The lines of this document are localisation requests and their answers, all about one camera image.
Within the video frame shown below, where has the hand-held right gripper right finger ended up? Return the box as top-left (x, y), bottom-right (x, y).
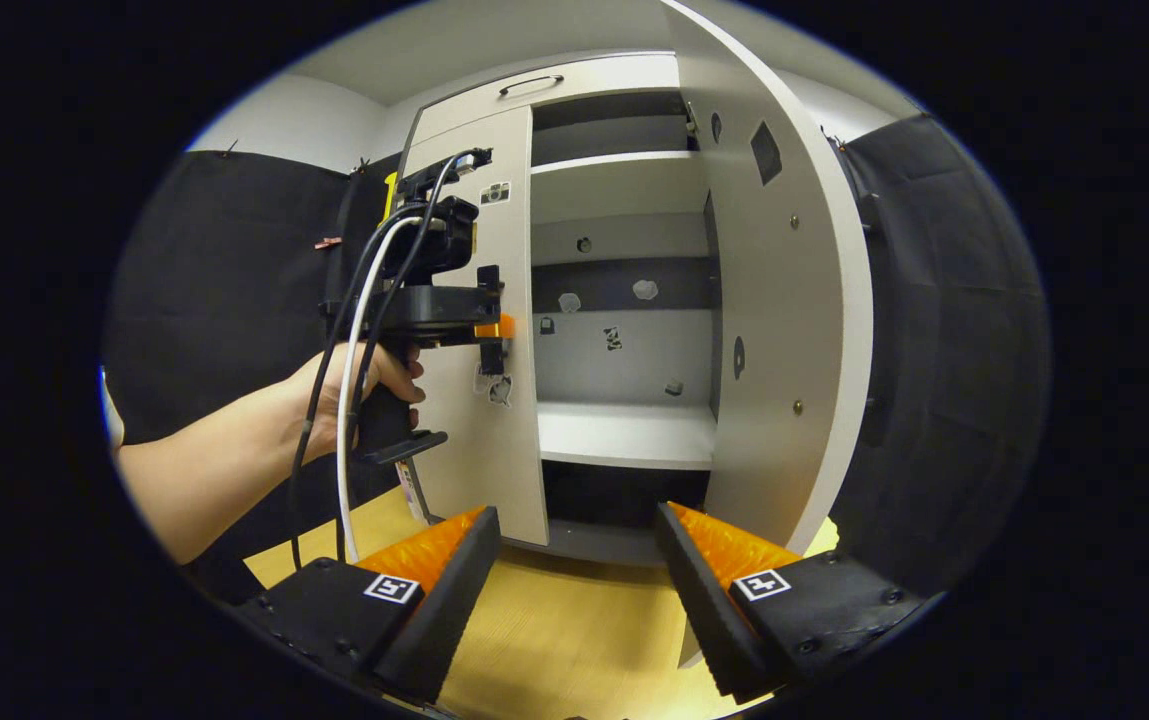
top-left (655, 501), bottom-right (940, 703)

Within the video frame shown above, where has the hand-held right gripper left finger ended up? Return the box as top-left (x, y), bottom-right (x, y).
top-left (234, 505), bottom-right (502, 706)

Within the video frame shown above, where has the black door handle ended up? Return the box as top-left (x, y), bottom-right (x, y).
top-left (476, 264), bottom-right (507, 378)

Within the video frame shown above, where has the shoe cabinet door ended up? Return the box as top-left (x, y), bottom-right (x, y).
top-left (659, 0), bottom-right (875, 669)
top-left (396, 105), bottom-right (550, 548)

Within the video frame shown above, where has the grey double-door shoe cabinet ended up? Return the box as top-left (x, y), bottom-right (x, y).
top-left (399, 52), bottom-right (725, 568)

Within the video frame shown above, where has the grey cabinet shelf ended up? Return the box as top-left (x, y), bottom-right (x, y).
top-left (537, 400), bottom-right (718, 471)
top-left (531, 150), bottom-right (710, 226)

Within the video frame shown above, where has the small white printed box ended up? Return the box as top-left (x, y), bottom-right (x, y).
top-left (396, 460), bottom-right (432, 524)

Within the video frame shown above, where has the black backdrop cloth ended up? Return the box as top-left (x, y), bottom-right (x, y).
top-left (106, 115), bottom-right (1050, 601)

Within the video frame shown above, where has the white cable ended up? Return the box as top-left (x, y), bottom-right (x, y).
top-left (336, 215), bottom-right (425, 563)

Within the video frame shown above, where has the black cable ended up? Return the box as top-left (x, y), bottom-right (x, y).
top-left (289, 150), bottom-right (465, 573)

